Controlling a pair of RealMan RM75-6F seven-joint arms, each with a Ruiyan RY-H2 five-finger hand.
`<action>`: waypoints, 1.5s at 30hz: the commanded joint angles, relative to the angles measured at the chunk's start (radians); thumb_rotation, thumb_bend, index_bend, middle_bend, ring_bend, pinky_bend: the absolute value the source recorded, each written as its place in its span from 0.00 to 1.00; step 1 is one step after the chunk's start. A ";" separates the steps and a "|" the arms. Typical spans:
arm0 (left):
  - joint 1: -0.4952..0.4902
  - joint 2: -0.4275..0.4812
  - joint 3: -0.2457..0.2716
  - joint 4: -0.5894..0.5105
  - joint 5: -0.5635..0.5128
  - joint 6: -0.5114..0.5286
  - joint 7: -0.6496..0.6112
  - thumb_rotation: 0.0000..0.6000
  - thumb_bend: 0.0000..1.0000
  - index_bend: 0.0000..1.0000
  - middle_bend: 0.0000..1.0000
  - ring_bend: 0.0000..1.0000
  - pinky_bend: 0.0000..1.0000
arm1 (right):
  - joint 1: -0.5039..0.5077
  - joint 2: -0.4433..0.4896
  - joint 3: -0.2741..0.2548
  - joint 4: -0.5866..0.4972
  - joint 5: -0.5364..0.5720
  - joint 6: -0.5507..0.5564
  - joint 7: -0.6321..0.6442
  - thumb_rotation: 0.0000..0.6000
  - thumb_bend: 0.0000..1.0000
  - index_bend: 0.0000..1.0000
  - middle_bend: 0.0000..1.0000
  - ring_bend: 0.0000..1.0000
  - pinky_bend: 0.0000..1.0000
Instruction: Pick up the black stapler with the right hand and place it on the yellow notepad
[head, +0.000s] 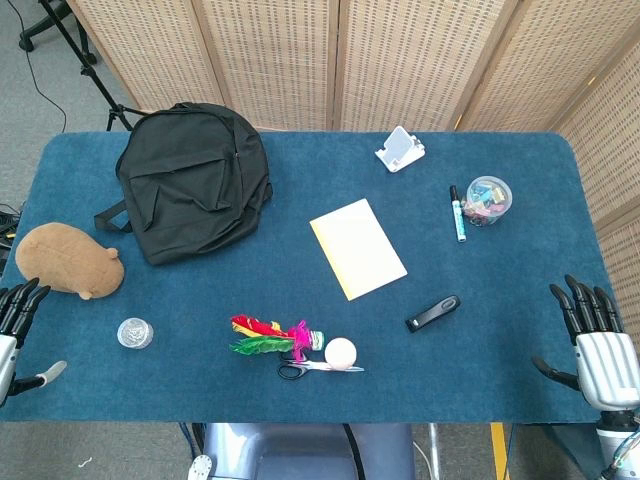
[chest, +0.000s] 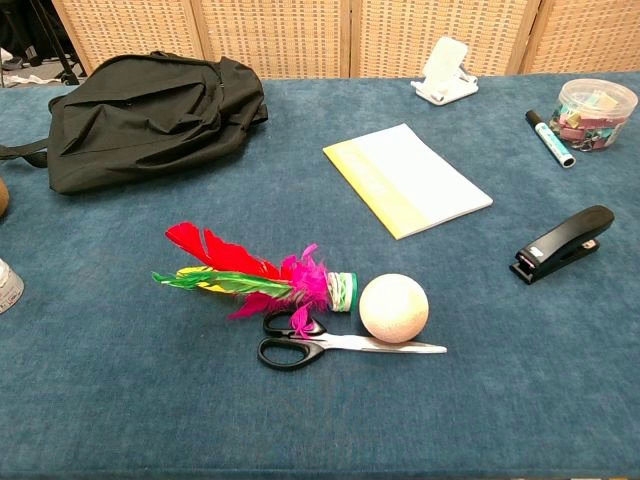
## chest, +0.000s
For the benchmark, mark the white and yellow notebook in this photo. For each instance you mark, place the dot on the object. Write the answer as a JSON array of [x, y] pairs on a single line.
[[410, 180]]

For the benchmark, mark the black stapler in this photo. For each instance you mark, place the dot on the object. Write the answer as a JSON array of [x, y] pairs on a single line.
[[565, 239]]

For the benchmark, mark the colourful feather shuttlecock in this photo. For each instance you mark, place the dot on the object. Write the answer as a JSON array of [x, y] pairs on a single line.
[[260, 280]]

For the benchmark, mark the white foam ball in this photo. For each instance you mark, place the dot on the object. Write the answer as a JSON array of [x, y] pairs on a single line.
[[394, 308]]

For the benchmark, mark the blue table cloth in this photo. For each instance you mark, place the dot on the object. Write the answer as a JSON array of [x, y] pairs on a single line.
[[320, 390]]

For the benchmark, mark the woven wicker folding screen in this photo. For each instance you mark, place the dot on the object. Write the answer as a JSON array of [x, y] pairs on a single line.
[[320, 35]]

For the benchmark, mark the black fabric backpack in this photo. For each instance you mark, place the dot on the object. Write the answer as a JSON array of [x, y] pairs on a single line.
[[150, 120]]

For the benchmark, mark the white phone stand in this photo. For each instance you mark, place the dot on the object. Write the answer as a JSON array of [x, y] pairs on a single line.
[[447, 70]]

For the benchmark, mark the black capped white marker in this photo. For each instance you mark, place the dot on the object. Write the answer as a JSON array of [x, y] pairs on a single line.
[[549, 138]]

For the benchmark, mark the clear tub of binder clips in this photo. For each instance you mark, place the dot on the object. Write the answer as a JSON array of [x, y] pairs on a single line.
[[592, 115]]

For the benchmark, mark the grey object at left edge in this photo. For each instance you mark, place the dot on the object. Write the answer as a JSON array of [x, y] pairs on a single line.
[[7, 287]]

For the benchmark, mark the brown round object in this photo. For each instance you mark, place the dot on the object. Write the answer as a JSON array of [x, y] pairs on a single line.
[[2, 197]]

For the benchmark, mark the black tripod stand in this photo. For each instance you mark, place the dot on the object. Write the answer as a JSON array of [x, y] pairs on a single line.
[[47, 40]]

